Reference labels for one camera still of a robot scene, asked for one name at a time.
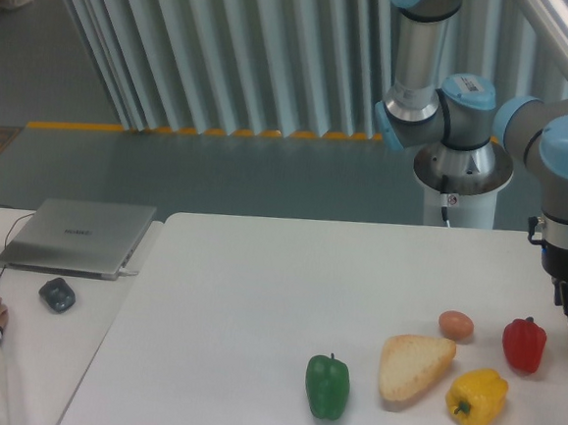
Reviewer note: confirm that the triangular toasted bread slice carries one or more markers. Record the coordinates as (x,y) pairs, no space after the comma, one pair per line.
(410,364)

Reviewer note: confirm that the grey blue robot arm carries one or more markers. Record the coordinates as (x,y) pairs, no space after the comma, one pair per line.
(467,143)

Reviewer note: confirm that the red bell pepper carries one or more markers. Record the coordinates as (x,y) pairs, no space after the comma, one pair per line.
(523,342)

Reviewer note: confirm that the brown egg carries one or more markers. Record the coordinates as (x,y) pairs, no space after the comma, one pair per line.
(455,325)

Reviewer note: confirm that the yellow bell pepper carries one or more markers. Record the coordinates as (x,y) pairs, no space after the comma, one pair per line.
(476,397)

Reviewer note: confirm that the green bell pepper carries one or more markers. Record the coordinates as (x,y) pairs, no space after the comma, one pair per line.
(327,386)

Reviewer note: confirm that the white folding partition screen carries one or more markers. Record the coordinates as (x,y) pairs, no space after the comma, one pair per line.
(289,66)

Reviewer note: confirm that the silver closed laptop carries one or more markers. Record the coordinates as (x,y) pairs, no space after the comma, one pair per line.
(79,238)

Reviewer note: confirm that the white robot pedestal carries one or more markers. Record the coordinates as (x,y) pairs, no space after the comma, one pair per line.
(460,188)

